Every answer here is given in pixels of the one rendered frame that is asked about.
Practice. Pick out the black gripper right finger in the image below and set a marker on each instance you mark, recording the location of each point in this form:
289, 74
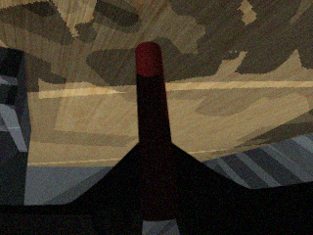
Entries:
211, 204

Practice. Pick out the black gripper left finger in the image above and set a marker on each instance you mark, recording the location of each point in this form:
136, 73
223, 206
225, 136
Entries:
110, 207

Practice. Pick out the dark red peg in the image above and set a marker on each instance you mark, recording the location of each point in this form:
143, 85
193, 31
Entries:
158, 176

